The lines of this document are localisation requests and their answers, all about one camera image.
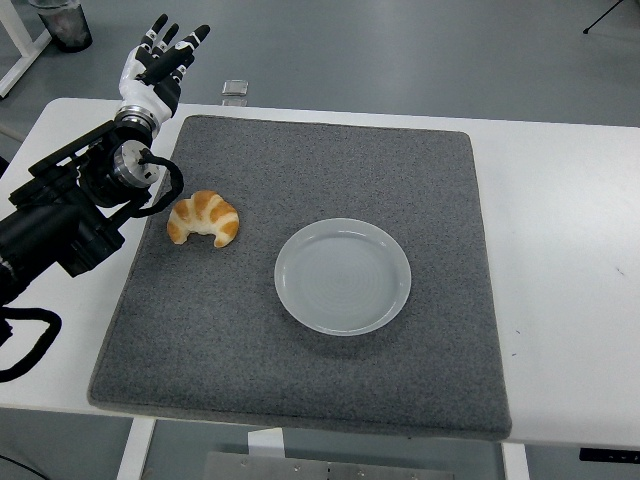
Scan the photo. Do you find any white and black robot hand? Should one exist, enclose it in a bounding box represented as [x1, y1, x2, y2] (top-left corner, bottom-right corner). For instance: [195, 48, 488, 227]
[118, 13, 211, 123]

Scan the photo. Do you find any golden croissant bread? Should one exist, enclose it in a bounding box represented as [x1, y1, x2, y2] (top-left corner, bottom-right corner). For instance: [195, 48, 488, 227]
[166, 189, 240, 248]

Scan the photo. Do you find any grey round plate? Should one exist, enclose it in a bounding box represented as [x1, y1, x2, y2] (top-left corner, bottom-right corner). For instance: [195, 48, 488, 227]
[273, 217, 413, 337]

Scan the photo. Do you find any black waste bin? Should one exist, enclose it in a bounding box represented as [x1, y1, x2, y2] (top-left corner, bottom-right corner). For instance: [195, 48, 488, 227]
[35, 0, 94, 53]

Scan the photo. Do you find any grey square felt mat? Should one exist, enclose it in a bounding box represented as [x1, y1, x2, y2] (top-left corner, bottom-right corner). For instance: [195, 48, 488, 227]
[87, 114, 514, 442]

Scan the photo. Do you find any white table leg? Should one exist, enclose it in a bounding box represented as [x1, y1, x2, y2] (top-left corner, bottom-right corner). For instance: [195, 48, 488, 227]
[502, 442, 531, 480]
[115, 417, 157, 480]

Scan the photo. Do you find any white tape strip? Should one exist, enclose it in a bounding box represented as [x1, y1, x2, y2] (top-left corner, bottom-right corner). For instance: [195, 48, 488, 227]
[248, 428, 286, 457]

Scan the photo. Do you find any black tripod leg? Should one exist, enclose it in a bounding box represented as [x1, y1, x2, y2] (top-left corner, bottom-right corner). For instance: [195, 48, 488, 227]
[582, 0, 640, 35]

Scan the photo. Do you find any black table control panel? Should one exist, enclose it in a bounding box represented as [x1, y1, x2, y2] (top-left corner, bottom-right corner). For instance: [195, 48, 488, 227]
[579, 448, 640, 462]

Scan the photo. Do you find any white table frame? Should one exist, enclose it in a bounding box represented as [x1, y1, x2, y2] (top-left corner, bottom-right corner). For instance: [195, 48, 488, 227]
[0, 0, 54, 100]

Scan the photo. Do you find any black floor cable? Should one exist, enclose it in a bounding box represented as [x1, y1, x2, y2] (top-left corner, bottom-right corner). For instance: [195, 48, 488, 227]
[0, 453, 44, 480]

